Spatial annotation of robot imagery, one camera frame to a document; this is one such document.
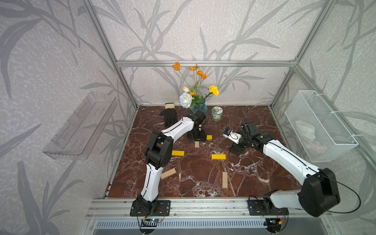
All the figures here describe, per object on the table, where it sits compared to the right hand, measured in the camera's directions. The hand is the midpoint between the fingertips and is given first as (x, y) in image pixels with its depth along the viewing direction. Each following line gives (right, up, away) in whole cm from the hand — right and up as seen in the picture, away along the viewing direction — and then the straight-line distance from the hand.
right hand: (233, 140), depth 86 cm
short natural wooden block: (-22, -4, +10) cm, 24 cm away
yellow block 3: (-8, -11, +5) cm, 15 cm away
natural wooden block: (-38, -19, -1) cm, 43 cm away
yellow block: (-13, -1, +15) cm, 20 cm away
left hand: (-19, -2, +7) cm, 20 cm away
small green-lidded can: (-7, +17, +19) cm, 27 cm away
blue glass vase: (-21, +22, +13) cm, 33 cm away
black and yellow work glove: (-42, +16, +24) cm, 51 cm away
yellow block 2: (-34, -10, +8) cm, 36 cm away
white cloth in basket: (+37, +5, -9) cm, 39 cm away
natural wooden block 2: (-6, -22, -3) cm, 23 cm away
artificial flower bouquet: (-24, +25, -7) cm, 35 cm away
